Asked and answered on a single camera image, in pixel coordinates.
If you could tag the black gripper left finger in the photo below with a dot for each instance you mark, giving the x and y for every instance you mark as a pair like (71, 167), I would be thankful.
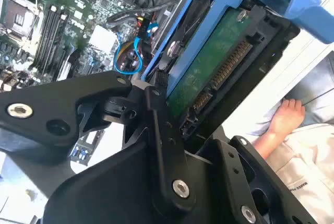
(52, 104)

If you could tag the hard disk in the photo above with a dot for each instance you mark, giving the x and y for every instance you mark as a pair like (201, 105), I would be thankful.
(208, 59)

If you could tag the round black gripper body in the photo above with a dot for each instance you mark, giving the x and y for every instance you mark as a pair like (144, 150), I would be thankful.
(109, 187)

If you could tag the person's bare hand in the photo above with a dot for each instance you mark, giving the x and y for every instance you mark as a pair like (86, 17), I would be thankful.
(285, 117)

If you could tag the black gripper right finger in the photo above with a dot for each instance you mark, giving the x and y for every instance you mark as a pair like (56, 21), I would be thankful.
(242, 182)

